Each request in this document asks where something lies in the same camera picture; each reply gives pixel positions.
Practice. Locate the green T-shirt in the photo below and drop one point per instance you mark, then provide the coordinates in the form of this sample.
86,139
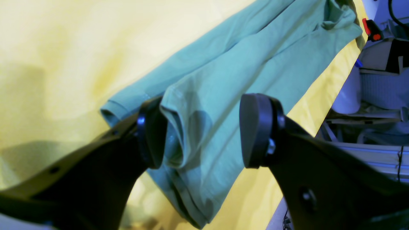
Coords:
273,47

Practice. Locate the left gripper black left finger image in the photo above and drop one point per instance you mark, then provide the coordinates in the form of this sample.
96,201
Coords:
89,188

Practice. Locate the red and black clamp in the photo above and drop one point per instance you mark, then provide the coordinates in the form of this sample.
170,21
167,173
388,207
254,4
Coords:
372,30

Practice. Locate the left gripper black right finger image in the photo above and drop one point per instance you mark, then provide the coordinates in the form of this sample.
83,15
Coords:
325,188

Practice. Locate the white laundry basket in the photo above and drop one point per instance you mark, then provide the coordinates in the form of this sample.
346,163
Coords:
384,74

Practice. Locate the yellow table cloth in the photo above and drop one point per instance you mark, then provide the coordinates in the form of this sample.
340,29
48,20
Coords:
62,59

